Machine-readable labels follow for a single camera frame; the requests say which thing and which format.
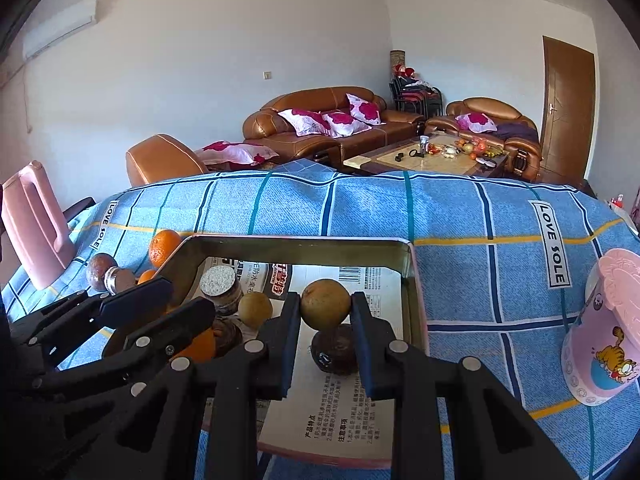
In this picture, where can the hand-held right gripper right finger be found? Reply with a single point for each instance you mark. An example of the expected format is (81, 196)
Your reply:
(361, 345)

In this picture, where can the blue checked cloth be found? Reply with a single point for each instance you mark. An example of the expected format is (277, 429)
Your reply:
(475, 285)

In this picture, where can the dark brown water chestnut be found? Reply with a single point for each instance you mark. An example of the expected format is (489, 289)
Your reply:
(229, 335)
(332, 352)

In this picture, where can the pink electric kettle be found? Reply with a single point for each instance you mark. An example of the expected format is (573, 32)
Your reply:
(35, 225)

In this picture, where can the small smooth orange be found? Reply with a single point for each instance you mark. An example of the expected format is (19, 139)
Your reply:
(146, 276)

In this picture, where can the purple passion fruit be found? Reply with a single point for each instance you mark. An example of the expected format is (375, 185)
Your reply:
(99, 271)

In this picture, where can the brown leather three-seat sofa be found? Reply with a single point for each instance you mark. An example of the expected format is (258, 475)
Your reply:
(260, 127)

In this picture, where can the pink cartoon cat cup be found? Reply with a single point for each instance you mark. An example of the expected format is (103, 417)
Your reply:
(600, 320)

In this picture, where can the pile of assorted fruit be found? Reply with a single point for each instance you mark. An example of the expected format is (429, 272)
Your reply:
(470, 149)

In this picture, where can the red plush toy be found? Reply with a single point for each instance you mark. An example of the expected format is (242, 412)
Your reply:
(405, 70)

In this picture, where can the brown wooden door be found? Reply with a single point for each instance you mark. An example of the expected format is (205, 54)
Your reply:
(567, 85)

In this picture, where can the wooden coffee table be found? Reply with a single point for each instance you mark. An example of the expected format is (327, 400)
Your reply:
(395, 160)

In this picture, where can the tan longan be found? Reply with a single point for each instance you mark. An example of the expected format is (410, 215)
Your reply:
(255, 309)
(325, 305)

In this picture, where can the stacked black and red chairs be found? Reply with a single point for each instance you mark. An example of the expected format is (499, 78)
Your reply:
(415, 97)

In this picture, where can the brown leather armchair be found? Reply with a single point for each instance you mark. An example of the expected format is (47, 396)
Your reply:
(480, 106)

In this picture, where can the tall patterned floor vase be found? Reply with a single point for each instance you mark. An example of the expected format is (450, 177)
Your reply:
(397, 62)

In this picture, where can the small black object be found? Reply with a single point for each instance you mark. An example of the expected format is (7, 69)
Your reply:
(415, 153)

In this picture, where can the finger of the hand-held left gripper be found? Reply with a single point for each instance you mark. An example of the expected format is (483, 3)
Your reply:
(140, 295)
(185, 320)

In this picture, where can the white wall air conditioner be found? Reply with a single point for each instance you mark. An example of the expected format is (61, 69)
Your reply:
(60, 22)

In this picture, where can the small jar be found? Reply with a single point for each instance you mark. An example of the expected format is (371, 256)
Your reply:
(424, 144)

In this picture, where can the pink metal tin box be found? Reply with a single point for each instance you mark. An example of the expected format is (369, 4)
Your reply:
(300, 250)

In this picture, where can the printed paper liner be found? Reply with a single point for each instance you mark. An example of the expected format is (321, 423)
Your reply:
(370, 280)

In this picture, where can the large dimpled orange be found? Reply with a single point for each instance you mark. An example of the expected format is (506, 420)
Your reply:
(164, 247)

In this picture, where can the medium orange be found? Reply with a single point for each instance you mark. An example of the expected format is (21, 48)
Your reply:
(202, 347)

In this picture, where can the white pillow with magenta flowers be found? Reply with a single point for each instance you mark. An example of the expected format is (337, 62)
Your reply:
(235, 151)
(474, 121)
(345, 122)
(305, 121)
(365, 108)

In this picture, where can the purple cloth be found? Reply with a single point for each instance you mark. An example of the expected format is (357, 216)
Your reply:
(517, 130)

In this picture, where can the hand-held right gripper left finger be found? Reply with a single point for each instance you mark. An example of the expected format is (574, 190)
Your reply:
(287, 345)

